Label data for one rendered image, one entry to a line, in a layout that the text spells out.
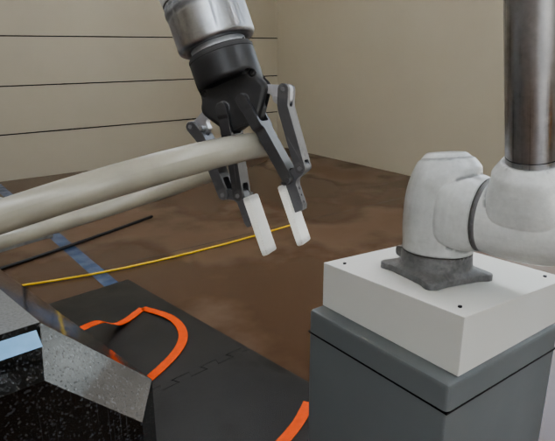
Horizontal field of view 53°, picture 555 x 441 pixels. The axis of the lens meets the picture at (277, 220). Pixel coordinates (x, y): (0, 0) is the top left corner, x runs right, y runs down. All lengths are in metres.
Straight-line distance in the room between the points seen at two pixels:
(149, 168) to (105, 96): 6.40
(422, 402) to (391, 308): 0.19
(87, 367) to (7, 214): 0.83
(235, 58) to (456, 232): 0.70
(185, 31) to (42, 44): 6.09
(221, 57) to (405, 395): 0.81
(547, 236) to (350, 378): 0.52
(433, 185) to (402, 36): 5.33
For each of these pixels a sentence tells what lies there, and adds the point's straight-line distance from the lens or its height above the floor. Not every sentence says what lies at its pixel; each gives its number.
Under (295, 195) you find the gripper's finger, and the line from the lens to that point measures 0.62.
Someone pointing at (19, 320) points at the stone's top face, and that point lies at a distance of 1.30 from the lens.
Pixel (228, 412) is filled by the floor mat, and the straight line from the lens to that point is 2.34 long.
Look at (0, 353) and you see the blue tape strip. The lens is 1.25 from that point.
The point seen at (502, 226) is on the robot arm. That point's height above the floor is 1.07.
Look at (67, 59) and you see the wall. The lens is 6.77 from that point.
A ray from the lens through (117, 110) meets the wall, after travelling 6.98.
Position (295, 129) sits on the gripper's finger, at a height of 1.31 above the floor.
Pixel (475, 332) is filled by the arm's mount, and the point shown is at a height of 0.88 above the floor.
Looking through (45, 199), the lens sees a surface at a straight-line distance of 0.52.
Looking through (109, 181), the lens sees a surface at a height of 1.28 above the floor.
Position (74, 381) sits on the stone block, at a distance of 1.29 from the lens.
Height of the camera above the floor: 1.40
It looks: 17 degrees down
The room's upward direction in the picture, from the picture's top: straight up
